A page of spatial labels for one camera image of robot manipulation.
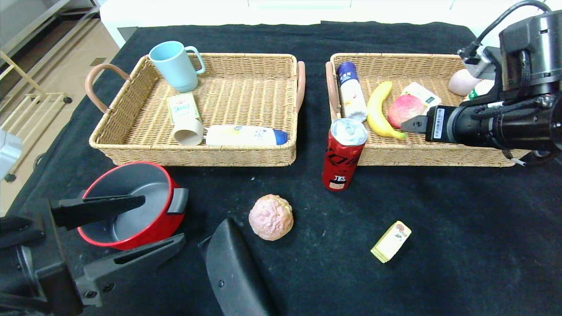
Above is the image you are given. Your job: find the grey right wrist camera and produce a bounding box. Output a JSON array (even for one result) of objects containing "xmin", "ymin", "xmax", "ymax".
[{"xmin": 458, "ymin": 46, "xmax": 501, "ymax": 80}]

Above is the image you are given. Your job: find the small yellow box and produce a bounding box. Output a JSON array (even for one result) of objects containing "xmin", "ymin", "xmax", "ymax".
[{"xmin": 370, "ymin": 221, "xmax": 412, "ymax": 264}]

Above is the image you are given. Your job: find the white juice carton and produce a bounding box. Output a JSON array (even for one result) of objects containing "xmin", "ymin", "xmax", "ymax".
[{"xmin": 400, "ymin": 82, "xmax": 441, "ymax": 115}]

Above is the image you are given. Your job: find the grey metal shelf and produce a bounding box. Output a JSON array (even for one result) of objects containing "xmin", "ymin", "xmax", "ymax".
[{"xmin": 0, "ymin": 0, "xmax": 101, "ymax": 57}]

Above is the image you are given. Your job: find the red pot grey inside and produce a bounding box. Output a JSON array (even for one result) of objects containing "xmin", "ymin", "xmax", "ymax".
[{"xmin": 77, "ymin": 161, "xmax": 189, "ymax": 251}]

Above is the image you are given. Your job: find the white bottle dark blue cap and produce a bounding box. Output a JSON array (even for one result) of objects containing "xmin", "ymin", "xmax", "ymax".
[{"xmin": 336, "ymin": 61, "xmax": 368, "ymax": 123}]

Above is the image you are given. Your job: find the beige paper cup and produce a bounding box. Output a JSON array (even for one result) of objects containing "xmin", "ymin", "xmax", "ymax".
[{"xmin": 173, "ymin": 118, "xmax": 205, "ymax": 146}]

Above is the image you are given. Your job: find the wicker basket with banana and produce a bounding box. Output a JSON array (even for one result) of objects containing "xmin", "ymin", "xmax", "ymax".
[{"xmin": 325, "ymin": 53, "xmax": 532, "ymax": 167}]

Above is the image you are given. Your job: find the yellow banana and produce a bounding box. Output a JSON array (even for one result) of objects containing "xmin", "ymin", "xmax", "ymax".
[{"xmin": 366, "ymin": 81, "xmax": 408, "ymax": 140}]

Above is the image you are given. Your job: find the white background table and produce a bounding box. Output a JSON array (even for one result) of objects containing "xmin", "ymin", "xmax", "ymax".
[{"xmin": 100, "ymin": 0, "xmax": 466, "ymax": 50}]

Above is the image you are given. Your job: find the light blue mug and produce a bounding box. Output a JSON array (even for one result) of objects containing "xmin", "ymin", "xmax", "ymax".
[{"xmin": 148, "ymin": 41, "xmax": 206, "ymax": 93}]

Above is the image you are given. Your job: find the small green white box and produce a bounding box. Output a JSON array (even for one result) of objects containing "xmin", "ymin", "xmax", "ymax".
[{"xmin": 167, "ymin": 92, "xmax": 202, "ymax": 125}]

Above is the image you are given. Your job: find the pink crumbly bun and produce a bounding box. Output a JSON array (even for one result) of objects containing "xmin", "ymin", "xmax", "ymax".
[{"xmin": 249, "ymin": 194, "xmax": 294, "ymax": 241}]

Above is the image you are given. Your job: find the black table cloth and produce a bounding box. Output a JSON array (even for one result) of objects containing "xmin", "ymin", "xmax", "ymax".
[{"xmin": 0, "ymin": 22, "xmax": 562, "ymax": 316}]

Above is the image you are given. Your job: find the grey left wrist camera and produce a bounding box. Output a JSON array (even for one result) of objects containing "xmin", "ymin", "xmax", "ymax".
[{"xmin": 0, "ymin": 131, "xmax": 23, "ymax": 180}]

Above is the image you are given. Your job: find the white bottle green label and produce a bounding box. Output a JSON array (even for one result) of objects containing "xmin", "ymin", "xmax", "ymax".
[{"xmin": 468, "ymin": 79, "xmax": 494, "ymax": 101}]

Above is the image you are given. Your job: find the red soda can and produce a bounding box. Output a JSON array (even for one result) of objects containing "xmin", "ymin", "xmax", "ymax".
[{"xmin": 321, "ymin": 118, "xmax": 367, "ymax": 192}]

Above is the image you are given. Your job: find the wicker basket with mug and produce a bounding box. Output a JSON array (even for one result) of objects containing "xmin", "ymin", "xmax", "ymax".
[{"xmin": 85, "ymin": 53, "xmax": 306, "ymax": 167}]

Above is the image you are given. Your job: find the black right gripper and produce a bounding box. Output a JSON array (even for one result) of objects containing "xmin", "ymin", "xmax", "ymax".
[{"xmin": 400, "ymin": 105, "xmax": 494, "ymax": 147}]

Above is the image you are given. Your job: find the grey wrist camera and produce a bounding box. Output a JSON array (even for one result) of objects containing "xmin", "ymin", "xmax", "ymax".
[
  {"xmin": 458, "ymin": 46, "xmax": 501, "ymax": 80},
  {"xmin": 0, "ymin": 131, "xmax": 23, "ymax": 180}
]

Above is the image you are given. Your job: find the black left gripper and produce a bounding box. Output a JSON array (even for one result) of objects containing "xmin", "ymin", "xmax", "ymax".
[{"xmin": 14, "ymin": 194, "xmax": 187, "ymax": 316}]

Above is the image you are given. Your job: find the light wooden rack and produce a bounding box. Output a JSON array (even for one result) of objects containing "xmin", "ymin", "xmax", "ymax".
[{"xmin": 0, "ymin": 50, "xmax": 74, "ymax": 183}]

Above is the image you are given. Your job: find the red peach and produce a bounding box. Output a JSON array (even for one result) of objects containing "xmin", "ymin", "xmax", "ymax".
[{"xmin": 387, "ymin": 94, "xmax": 425, "ymax": 129}]

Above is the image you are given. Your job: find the pale pink egg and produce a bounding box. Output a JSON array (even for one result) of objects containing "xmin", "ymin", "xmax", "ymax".
[{"xmin": 448, "ymin": 69, "xmax": 482, "ymax": 97}]

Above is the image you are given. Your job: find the black right camera cable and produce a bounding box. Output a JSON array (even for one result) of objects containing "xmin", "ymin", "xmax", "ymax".
[{"xmin": 472, "ymin": 0, "xmax": 551, "ymax": 53}]

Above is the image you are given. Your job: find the white bottle with yellow print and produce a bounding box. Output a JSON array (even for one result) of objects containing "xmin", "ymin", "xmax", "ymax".
[{"xmin": 205, "ymin": 125, "xmax": 289, "ymax": 147}]

